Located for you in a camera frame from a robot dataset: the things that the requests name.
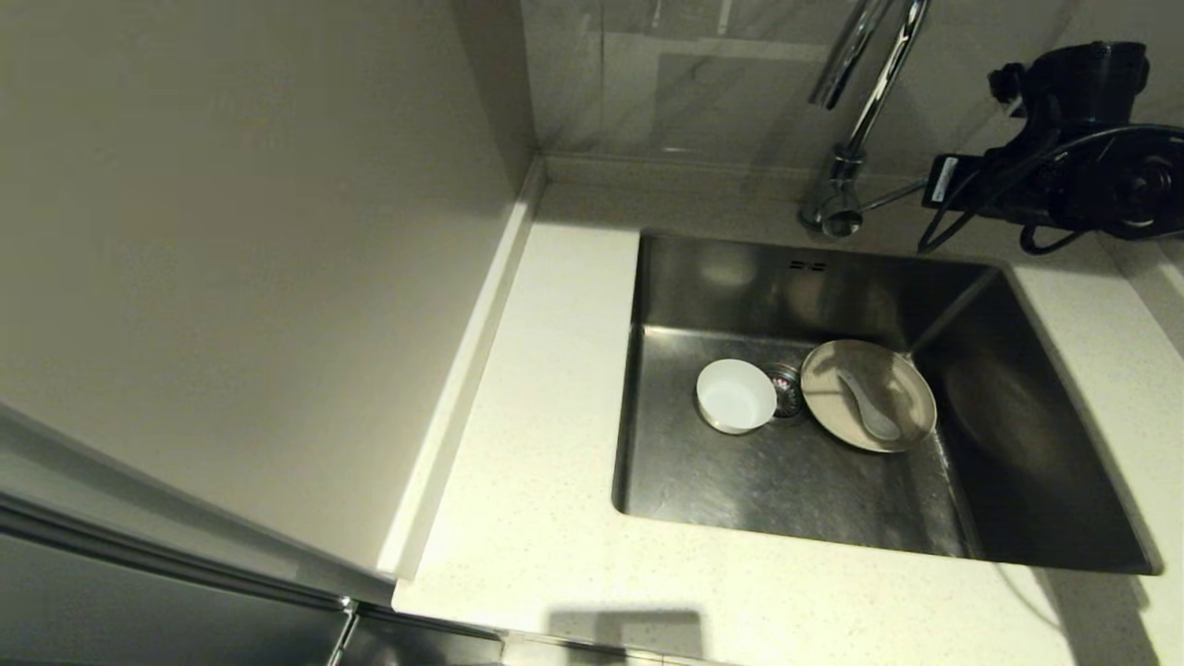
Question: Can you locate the white round plate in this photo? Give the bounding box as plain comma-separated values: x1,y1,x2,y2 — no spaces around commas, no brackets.
799,339,938,454

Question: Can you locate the white ceramic soup spoon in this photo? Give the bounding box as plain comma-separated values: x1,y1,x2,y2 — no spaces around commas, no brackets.
837,370,903,443

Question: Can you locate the white ceramic bowl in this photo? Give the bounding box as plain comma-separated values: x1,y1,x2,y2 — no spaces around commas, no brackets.
696,358,778,436

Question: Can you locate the stainless steel sink basin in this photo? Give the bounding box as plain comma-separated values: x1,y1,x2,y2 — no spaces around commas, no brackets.
610,229,1162,576

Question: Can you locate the chrome gooseneck faucet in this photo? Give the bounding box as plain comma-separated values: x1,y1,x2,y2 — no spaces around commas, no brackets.
797,0,931,240

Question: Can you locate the round metal drain strainer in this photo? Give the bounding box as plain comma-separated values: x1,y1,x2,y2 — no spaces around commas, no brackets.
764,364,806,424

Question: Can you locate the stainless steel appliance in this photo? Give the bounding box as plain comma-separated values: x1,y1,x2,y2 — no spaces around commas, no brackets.
0,398,505,666

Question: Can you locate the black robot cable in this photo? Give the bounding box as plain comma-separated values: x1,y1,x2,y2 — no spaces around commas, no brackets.
918,125,1184,256

